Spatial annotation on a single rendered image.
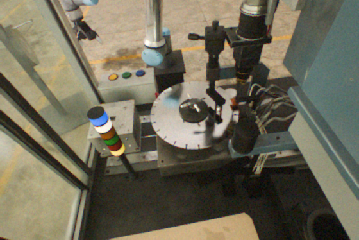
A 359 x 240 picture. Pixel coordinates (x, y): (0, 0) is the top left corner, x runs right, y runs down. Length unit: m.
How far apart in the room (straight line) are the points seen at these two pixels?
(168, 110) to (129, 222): 0.43
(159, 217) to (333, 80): 0.69
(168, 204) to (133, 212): 0.13
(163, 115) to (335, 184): 0.57
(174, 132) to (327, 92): 0.52
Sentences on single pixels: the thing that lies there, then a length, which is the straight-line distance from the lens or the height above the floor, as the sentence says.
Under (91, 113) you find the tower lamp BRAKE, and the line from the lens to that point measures 0.56.
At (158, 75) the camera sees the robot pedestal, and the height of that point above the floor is 0.74.
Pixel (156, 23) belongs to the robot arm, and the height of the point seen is 1.10.
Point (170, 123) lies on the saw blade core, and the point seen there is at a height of 0.95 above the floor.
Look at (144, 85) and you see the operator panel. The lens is 1.02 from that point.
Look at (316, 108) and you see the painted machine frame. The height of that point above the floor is 1.33.
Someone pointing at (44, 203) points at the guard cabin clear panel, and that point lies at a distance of 0.71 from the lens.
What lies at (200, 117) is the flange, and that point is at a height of 0.96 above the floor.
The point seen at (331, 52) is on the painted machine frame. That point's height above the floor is 1.40.
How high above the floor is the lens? 1.53
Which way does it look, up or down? 48 degrees down
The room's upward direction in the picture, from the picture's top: 7 degrees counter-clockwise
